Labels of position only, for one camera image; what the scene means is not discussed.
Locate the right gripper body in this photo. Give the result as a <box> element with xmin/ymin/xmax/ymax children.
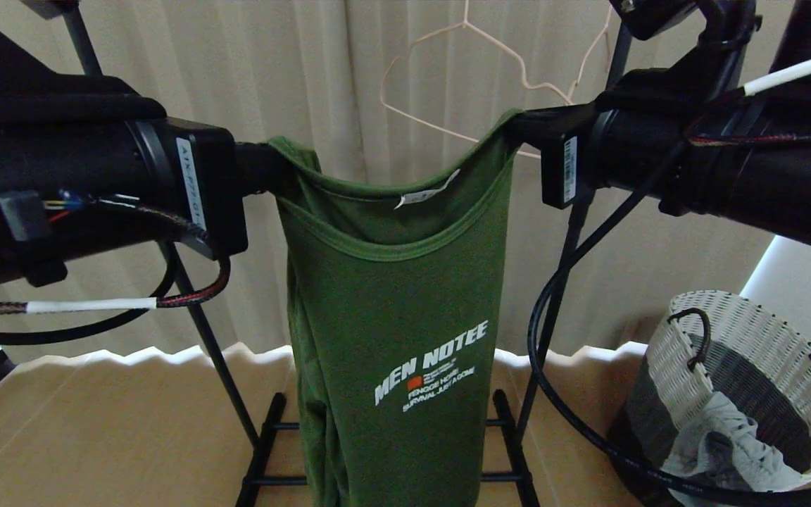
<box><xmin>543</xmin><ymin>106</ymin><xmax>811</xmax><ymax>258</ymax></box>

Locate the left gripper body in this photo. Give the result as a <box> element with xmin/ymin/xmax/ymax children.
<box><xmin>0</xmin><ymin>116</ymin><xmax>249</xmax><ymax>289</ymax></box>

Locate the pink clothes hanger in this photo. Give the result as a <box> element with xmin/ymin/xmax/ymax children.
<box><xmin>566</xmin><ymin>4</ymin><xmax>616</xmax><ymax>103</ymax></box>
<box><xmin>380</xmin><ymin>0</ymin><xmax>575</xmax><ymax>160</ymax></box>

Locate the green long-sleeved shirt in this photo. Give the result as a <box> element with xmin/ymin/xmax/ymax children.
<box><xmin>267</xmin><ymin>107</ymin><xmax>524</xmax><ymax>507</ymax></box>

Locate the white laundry basket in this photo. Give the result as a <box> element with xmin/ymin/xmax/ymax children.
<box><xmin>606</xmin><ymin>290</ymin><xmax>811</xmax><ymax>507</ymax></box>

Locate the black clothes rack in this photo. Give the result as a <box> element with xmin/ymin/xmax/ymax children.
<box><xmin>61</xmin><ymin>0</ymin><xmax>635</xmax><ymax>507</ymax></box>

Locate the pale grey garment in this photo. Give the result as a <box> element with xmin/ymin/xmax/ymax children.
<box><xmin>661</xmin><ymin>391</ymin><xmax>811</xmax><ymax>507</ymax></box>

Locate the beige curtain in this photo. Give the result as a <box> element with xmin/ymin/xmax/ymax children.
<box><xmin>0</xmin><ymin>0</ymin><xmax>800</xmax><ymax>367</ymax></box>

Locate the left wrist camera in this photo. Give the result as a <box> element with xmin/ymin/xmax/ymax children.
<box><xmin>0</xmin><ymin>0</ymin><xmax>168</xmax><ymax>126</ymax></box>

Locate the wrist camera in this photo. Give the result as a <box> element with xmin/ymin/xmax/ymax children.
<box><xmin>608</xmin><ymin>0</ymin><xmax>762</xmax><ymax>110</ymax></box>
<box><xmin>0</xmin><ymin>0</ymin><xmax>168</xmax><ymax>126</ymax></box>

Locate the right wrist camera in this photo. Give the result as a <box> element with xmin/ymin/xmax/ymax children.
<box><xmin>608</xmin><ymin>0</ymin><xmax>762</xmax><ymax>110</ymax></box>

